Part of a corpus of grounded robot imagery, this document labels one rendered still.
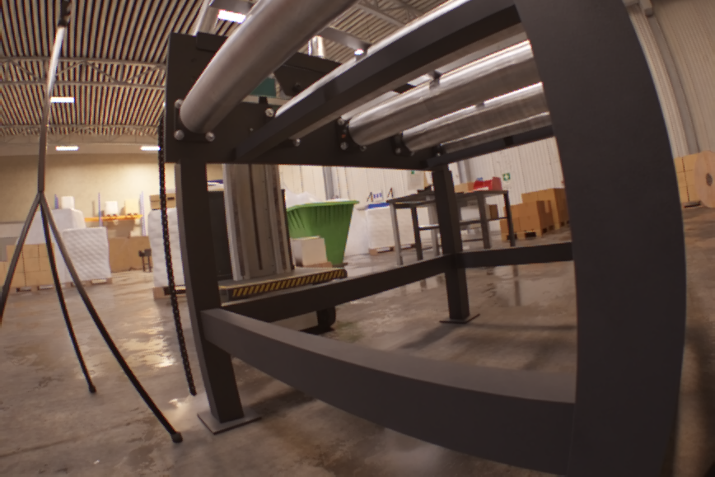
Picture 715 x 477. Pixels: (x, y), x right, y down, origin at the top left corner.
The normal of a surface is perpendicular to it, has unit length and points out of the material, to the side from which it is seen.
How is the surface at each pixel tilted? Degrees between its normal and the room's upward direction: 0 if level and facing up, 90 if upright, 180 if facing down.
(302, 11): 155
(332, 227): 101
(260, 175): 90
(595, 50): 90
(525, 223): 90
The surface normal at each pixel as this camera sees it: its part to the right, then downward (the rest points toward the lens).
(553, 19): -0.74, 0.04
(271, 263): 0.62, -0.14
